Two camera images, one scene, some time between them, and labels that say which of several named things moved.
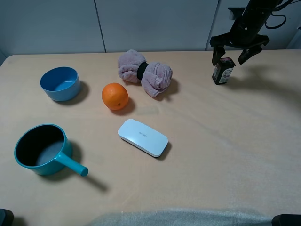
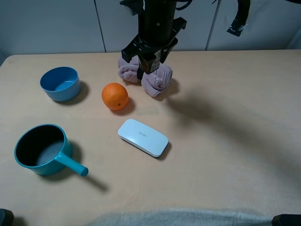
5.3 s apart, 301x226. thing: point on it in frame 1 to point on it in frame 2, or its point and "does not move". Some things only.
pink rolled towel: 158,76 does not move
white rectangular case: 147,140 does not move
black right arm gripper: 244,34 to 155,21
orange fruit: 114,96 does not move
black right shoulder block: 286,220 does not move
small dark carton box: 222,70 to 151,63
